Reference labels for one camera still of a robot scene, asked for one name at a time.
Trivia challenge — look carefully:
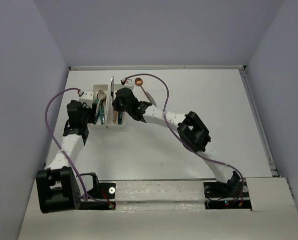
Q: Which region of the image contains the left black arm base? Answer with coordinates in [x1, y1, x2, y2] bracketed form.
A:
[73, 181, 116, 211]

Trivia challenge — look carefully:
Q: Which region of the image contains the beige plastic spoon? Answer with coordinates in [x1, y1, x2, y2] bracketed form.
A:
[97, 91, 107, 102]

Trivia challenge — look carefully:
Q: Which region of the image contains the white utensil tray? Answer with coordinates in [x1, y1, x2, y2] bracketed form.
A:
[105, 85, 126, 130]
[93, 84, 108, 128]

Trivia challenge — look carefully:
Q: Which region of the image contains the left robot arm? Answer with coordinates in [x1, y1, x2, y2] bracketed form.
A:
[36, 100, 100, 214]

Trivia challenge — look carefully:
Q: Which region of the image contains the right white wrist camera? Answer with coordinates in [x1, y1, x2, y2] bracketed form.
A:
[120, 78, 135, 90]

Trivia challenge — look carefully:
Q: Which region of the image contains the silver spoon green handle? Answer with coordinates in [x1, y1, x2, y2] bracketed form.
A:
[100, 100, 106, 125]

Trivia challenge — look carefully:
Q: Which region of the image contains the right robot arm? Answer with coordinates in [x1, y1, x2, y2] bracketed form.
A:
[112, 87, 244, 196]

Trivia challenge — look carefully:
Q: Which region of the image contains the blue plastic knife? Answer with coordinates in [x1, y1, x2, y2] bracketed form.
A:
[118, 111, 124, 125]

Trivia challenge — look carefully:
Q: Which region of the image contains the white right utensil tray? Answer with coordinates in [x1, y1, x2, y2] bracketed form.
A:
[105, 85, 126, 130]

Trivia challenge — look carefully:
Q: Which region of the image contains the steel knife pink handle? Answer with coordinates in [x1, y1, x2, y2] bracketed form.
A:
[110, 77, 115, 102]

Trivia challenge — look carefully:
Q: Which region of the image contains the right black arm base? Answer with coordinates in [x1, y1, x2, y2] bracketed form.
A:
[203, 181, 252, 210]

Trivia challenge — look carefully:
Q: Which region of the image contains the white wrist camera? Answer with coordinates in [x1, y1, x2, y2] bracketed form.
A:
[79, 90, 94, 109]
[120, 78, 135, 90]

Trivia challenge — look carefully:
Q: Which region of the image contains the orange plastic knife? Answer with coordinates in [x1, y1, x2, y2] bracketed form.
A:
[113, 111, 118, 123]

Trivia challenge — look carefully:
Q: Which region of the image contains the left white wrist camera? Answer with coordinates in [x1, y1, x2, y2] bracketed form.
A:
[79, 90, 94, 109]

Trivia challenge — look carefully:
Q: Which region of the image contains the white left utensil tray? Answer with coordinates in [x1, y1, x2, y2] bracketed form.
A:
[93, 84, 108, 128]

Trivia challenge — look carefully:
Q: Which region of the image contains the teal plastic spoon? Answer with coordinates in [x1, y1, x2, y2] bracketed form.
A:
[94, 99, 100, 124]

